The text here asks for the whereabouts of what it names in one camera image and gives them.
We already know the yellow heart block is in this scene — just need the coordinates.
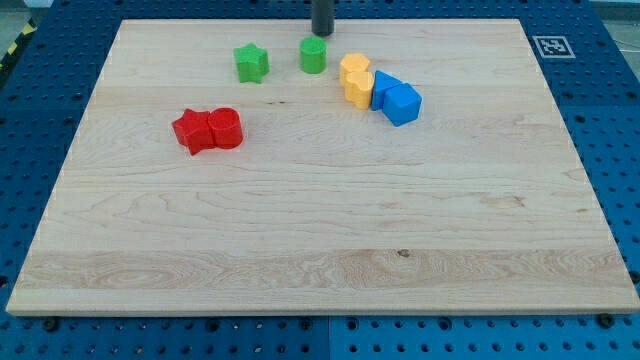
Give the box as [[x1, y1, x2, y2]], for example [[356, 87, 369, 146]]
[[345, 71, 374, 110]]

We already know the blue triangle block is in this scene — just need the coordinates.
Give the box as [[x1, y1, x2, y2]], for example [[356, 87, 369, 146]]
[[370, 70, 402, 111]]

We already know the light wooden board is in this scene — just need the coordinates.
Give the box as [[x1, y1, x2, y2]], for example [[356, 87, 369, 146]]
[[7, 19, 639, 317]]

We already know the red cylinder block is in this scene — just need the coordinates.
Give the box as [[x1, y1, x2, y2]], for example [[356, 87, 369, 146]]
[[208, 107, 244, 149]]

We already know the blue cube block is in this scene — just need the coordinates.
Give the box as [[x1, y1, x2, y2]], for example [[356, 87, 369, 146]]
[[382, 83, 422, 127]]

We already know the yellow hexagon block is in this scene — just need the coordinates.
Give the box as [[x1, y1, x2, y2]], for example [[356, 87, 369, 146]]
[[339, 53, 370, 86]]

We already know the green cylinder block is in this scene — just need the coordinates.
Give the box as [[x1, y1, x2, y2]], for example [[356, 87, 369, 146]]
[[299, 36, 327, 74]]

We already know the green star block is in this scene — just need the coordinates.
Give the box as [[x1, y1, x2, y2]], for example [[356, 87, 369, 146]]
[[233, 43, 270, 84]]

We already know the red star block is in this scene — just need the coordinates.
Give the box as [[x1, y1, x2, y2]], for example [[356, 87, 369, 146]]
[[171, 109, 215, 155]]

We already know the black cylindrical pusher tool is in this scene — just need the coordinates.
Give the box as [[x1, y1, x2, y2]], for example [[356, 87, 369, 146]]
[[311, 0, 335, 37]]

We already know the white fiducial marker tag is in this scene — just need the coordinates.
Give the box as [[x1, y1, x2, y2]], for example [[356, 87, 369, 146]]
[[533, 35, 575, 59]]

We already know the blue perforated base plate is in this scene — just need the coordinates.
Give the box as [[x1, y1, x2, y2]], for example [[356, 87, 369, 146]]
[[1, 1, 639, 359]]

